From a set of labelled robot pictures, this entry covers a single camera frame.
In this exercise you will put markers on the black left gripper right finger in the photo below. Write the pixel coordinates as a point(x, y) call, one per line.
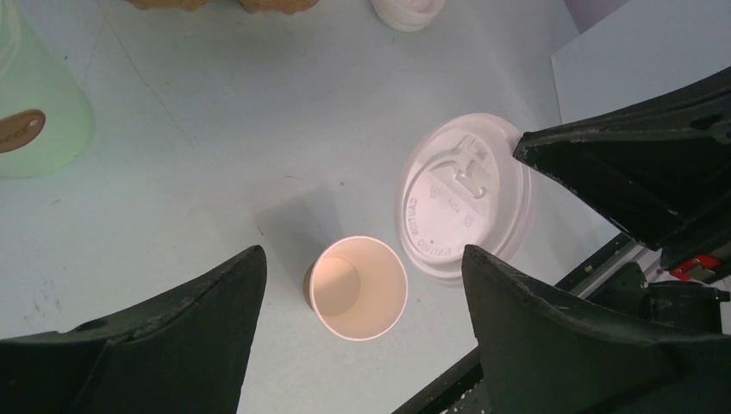
point(543, 350)

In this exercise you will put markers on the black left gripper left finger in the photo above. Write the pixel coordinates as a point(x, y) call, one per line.
point(183, 351)

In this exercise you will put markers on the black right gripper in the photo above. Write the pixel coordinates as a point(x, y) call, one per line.
point(656, 170)

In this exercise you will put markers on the brown paper coffee cup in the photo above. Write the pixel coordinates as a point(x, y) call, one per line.
point(357, 287)

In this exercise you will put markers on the white plastic cup lid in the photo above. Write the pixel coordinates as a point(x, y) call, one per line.
point(462, 186)

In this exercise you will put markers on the green straw holder jar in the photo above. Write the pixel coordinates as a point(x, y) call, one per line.
point(46, 119)

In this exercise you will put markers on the stack of white lids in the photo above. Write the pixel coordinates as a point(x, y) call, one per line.
point(408, 16)

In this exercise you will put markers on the brown cardboard cup carrier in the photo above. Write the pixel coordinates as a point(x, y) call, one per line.
point(288, 7)

